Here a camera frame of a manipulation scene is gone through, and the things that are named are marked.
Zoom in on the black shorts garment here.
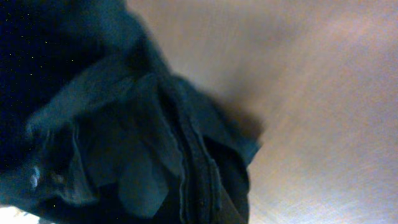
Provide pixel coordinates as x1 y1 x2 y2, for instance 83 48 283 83
1 1 259 223

